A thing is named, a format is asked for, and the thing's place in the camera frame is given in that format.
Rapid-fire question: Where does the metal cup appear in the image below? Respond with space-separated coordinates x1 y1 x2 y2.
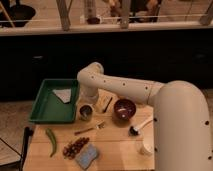
79 105 93 121

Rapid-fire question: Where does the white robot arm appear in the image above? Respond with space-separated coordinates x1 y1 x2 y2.
77 62 213 171

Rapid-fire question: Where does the grey cloth in tray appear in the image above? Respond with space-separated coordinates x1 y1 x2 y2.
52 89 71 103

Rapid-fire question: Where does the green plastic tray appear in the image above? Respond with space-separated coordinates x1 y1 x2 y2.
29 79 79 124

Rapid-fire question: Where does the black stick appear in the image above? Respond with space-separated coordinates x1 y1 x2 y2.
103 97 113 113

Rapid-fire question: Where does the dark red bowl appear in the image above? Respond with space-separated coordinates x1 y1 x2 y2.
113 99 136 121

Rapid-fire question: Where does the metal fork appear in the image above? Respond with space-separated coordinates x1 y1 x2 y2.
74 122 105 135

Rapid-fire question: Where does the blue sponge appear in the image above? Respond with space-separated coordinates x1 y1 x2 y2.
75 144 99 170

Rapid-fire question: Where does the green okra pod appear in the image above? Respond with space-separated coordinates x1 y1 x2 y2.
45 128 57 157

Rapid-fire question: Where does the white cup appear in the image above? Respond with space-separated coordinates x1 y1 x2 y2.
140 137 154 156

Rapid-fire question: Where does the brown grape bunch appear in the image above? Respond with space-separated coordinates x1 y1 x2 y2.
63 137 89 159

